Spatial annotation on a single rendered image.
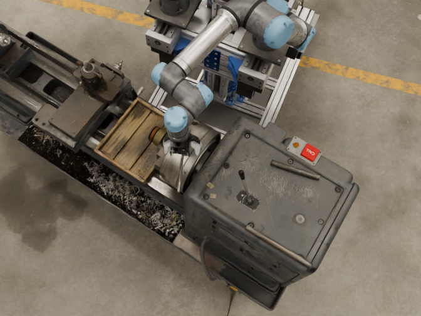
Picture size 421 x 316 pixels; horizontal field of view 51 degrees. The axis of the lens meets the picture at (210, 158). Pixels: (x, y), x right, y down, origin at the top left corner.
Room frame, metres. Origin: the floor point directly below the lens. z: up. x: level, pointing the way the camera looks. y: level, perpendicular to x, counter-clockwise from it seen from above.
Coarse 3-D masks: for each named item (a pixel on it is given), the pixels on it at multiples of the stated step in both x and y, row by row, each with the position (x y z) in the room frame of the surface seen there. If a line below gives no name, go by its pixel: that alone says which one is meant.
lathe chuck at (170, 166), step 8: (192, 128) 0.81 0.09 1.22; (200, 128) 0.82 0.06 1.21; (208, 128) 0.83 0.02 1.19; (200, 136) 0.77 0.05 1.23; (168, 152) 0.69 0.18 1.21; (168, 160) 0.66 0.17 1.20; (176, 160) 0.66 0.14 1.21; (184, 160) 0.66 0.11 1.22; (160, 168) 0.64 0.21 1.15; (168, 168) 0.63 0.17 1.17; (176, 168) 0.63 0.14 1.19; (160, 176) 0.62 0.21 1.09; (168, 176) 0.61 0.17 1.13; (176, 176) 0.61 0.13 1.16
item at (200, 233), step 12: (192, 228) 0.49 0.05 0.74; (216, 240) 0.42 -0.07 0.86; (216, 252) 0.41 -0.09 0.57; (228, 252) 0.39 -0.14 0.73; (240, 252) 0.37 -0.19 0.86; (240, 264) 0.35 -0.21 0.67; (252, 264) 0.33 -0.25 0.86; (252, 276) 0.31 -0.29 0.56; (264, 276) 0.29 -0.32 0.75; (276, 276) 0.28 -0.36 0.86; (276, 288) 0.26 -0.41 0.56
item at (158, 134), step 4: (156, 128) 0.84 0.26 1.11; (160, 128) 0.85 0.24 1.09; (152, 132) 0.81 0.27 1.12; (156, 132) 0.82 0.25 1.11; (160, 132) 0.82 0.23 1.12; (164, 132) 0.82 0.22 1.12; (148, 136) 0.80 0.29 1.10; (152, 136) 0.80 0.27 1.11; (156, 136) 0.80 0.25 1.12; (160, 136) 0.80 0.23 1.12; (164, 136) 0.80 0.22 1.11; (152, 140) 0.79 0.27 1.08; (156, 140) 0.78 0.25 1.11; (160, 140) 0.78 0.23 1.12; (156, 144) 0.77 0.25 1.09
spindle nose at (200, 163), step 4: (212, 144) 0.77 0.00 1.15; (216, 144) 0.79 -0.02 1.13; (208, 148) 0.74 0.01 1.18; (212, 148) 0.75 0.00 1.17; (208, 152) 0.72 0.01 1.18; (204, 156) 0.70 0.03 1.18; (208, 156) 0.70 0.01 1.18; (200, 160) 0.68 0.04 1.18; (204, 160) 0.68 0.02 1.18; (200, 164) 0.66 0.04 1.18; (196, 168) 0.65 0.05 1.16; (200, 168) 0.65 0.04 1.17; (192, 172) 0.64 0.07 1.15; (196, 172) 0.63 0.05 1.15; (192, 176) 0.62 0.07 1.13; (192, 180) 0.61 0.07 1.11
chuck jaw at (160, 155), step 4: (160, 144) 0.77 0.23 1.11; (160, 148) 0.75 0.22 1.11; (160, 152) 0.72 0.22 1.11; (160, 156) 0.71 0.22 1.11; (164, 156) 0.71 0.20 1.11; (160, 160) 0.69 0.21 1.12; (156, 164) 0.66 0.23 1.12; (160, 164) 0.67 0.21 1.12; (156, 168) 0.66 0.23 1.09; (164, 176) 0.62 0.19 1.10
